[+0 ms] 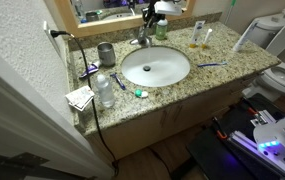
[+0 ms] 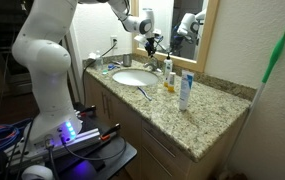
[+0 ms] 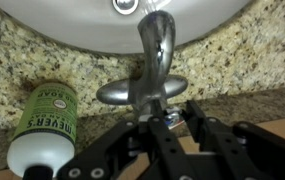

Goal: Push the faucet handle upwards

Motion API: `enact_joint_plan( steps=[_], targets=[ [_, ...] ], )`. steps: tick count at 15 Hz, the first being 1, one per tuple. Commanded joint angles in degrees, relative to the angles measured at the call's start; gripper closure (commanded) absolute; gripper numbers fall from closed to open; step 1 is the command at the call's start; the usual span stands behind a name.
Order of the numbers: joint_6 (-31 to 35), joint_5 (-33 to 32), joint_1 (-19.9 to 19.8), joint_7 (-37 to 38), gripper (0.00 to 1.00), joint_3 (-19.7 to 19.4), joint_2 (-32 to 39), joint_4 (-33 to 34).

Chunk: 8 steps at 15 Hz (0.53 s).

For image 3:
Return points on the chrome faucet spout and base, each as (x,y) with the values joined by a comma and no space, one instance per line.
(157,50)

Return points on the wooden framed wall mirror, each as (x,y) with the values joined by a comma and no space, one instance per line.
(282,128)

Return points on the white oval sink basin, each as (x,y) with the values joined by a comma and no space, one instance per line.
(65,26)

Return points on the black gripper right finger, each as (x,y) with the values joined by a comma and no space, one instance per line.
(222,143)

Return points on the green hand soap bottle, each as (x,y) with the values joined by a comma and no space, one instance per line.
(45,133)

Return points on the metal sink drain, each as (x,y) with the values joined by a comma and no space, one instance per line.
(125,4)

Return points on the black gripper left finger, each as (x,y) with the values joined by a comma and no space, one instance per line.
(160,140)

